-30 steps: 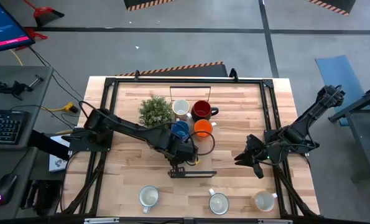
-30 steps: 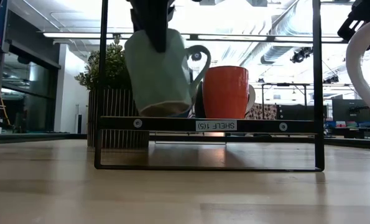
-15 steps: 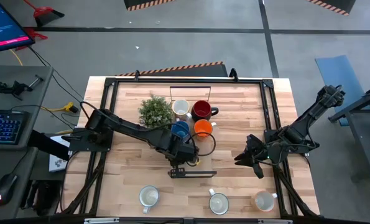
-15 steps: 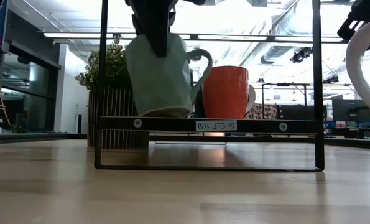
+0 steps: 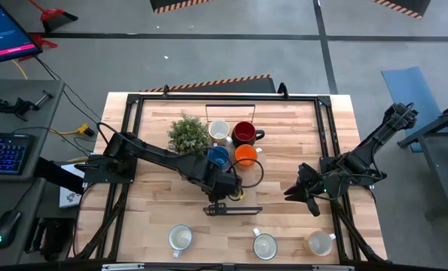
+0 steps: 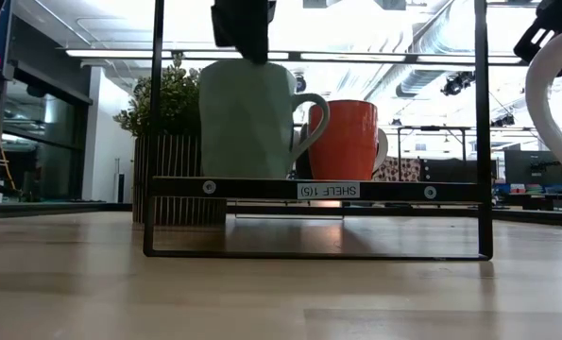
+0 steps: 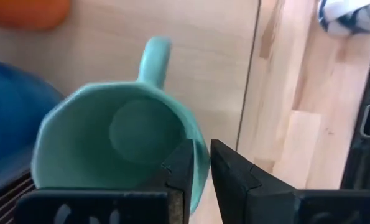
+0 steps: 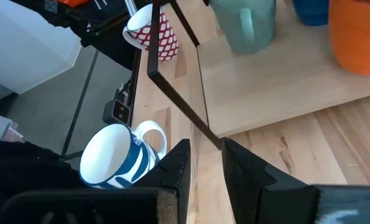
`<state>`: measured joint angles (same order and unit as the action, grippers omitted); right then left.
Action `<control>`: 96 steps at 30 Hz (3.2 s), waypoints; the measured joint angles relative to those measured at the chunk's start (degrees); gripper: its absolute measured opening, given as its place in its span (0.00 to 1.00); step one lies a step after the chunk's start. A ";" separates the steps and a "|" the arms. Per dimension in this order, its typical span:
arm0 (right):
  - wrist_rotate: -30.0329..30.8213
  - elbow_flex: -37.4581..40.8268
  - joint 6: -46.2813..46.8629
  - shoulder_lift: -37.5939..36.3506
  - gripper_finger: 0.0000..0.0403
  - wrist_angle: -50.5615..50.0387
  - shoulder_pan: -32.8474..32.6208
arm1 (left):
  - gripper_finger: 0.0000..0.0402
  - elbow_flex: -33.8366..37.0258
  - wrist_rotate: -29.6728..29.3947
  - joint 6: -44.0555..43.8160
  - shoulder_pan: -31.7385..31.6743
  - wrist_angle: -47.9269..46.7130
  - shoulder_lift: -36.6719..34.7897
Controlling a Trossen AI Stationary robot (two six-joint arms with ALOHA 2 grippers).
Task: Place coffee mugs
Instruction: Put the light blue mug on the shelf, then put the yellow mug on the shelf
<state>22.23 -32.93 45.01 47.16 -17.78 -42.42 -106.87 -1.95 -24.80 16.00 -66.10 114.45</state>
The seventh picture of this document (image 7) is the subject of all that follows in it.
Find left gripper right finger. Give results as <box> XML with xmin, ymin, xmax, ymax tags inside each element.
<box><xmin>210</xmin><ymin>139</ymin><xmax>370</xmax><ymax>224</ymax></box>

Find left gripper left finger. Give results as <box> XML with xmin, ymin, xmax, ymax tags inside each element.
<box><xmin>14</xmin><ymin>138</ymin><xmax>195</xmax><ymax>224</ymax></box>

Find green faceted mug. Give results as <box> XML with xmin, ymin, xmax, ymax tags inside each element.
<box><xmin>30</xmin><ymin>35</ymin><xmax>211</xmax><ymax>216</ymax></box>

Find blue mug blue inside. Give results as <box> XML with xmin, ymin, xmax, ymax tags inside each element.
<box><xmin>0</xmin><ymin>58</ymin><xmax>65</xmax><ymax>200</ymax></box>

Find white mug blue leaves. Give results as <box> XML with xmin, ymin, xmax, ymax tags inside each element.
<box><xmin>316</xmin><ymin>0</ymin><xmax>370</xmax><ymax>37</ymax></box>

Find orange mug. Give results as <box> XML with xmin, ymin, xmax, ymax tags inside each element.
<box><xmin>0</xmin><ymin>0</ymin><xmax>72</xmax><ymax>32</ymax></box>

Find black cabinet with handle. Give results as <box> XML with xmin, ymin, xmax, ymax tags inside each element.
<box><xmin>340</xmin><ymin>30</ymin><xmax>370</xmax><ymax>191</ymax></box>

